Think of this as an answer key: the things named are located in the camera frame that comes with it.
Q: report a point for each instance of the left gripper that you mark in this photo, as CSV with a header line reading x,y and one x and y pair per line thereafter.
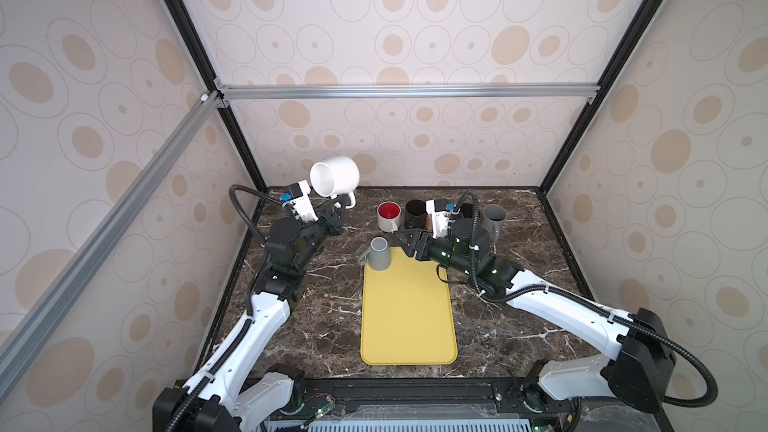
x,y
332,222

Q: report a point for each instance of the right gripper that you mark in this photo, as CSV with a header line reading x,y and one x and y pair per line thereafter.
x,y
419,235

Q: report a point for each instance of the white ribbed mug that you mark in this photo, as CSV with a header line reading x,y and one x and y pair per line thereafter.
x,y
336,176

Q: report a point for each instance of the black mug white rim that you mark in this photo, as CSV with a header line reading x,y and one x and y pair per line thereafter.
x,y
415,214

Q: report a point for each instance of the small grey mug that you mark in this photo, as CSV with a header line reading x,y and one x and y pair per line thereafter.
x,y
377,256

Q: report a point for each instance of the black mug white base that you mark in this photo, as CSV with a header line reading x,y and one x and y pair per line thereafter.
x,y
467,210

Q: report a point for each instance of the large grey mug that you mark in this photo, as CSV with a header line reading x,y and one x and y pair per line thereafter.
x,y
492,221

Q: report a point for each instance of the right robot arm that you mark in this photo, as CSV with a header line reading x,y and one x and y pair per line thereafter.
x,y
633,363

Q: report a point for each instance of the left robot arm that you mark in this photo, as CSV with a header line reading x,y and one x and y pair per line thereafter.
x,y
258,324

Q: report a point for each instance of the yellow plastic tray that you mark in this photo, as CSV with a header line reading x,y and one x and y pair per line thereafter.
x,y
407,316

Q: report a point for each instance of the green lit circuit board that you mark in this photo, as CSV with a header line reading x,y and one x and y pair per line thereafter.
x,y
321,406

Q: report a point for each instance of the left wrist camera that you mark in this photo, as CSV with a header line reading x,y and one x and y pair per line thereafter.
x,y
296,201

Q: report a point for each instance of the left aluminium rail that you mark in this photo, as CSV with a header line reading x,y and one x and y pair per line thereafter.
x,y
26,342

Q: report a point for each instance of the aluminium rail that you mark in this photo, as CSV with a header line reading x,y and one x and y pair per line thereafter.
x,y
26,342
227,93

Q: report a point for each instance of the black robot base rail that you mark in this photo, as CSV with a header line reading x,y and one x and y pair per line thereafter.
x,y
511,395

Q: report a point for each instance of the back aluminium rail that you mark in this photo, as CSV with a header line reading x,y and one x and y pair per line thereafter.
x,y
227,93

